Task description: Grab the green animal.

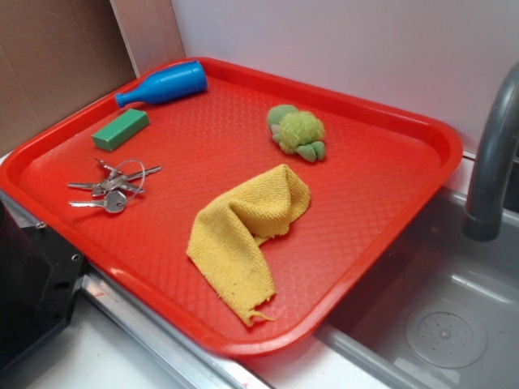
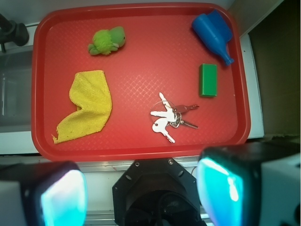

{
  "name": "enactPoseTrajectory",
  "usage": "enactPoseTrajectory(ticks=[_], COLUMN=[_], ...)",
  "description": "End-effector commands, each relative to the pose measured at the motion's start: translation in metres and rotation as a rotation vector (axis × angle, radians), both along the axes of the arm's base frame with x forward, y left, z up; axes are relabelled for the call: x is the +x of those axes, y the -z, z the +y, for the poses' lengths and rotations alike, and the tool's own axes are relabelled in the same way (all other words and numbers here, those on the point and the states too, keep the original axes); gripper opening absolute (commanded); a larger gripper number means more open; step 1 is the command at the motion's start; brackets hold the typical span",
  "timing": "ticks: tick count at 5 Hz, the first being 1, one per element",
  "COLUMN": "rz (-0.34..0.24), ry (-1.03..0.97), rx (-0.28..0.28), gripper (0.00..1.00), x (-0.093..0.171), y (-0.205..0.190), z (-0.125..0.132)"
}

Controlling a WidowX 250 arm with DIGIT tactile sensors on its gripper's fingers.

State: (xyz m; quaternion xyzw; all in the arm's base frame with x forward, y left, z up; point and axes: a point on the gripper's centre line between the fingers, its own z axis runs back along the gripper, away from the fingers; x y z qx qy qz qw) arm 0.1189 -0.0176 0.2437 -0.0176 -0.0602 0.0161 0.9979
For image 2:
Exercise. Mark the blue plastic bottle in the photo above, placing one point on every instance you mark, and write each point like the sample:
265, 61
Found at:
211, 38

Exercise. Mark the yellow microfiber cloth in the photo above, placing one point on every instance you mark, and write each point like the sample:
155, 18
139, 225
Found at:
91, 95

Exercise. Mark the blue plastic scoop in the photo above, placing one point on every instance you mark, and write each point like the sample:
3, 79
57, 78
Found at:
221, 25

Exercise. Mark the red plastic tray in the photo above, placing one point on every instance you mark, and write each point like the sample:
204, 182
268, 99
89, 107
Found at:
162, 53

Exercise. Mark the green plush animal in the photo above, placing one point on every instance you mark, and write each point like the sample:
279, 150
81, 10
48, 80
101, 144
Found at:
106, 41

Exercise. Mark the black clamp knob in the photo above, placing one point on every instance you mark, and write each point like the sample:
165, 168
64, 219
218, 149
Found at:
10, 31

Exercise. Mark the green rectangular block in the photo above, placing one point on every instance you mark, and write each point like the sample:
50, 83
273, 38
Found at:
208, 80

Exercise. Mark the bunch of silver keys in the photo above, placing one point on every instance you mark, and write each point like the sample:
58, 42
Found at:
172, 116

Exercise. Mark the black octagonal mount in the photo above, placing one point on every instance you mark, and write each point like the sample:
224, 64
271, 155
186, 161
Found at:
156, 192

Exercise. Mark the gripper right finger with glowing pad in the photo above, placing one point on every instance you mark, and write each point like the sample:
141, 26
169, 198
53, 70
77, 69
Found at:
254, 184

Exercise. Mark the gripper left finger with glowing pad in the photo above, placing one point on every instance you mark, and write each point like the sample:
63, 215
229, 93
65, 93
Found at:
43, 194

